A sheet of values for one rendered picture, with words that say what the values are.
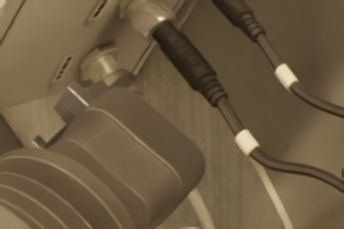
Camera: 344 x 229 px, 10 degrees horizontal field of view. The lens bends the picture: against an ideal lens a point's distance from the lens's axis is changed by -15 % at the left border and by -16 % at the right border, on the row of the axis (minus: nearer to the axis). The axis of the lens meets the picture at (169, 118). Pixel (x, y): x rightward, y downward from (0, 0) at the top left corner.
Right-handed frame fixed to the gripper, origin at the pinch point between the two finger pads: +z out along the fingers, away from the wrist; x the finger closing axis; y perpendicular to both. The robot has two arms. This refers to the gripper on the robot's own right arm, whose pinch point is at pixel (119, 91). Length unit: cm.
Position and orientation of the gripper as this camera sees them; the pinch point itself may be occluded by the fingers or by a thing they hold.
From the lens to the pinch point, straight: 85.9
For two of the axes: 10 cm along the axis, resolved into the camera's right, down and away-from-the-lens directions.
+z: 3.4, -3.0, 8.9
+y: 7.6, 6.5, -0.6
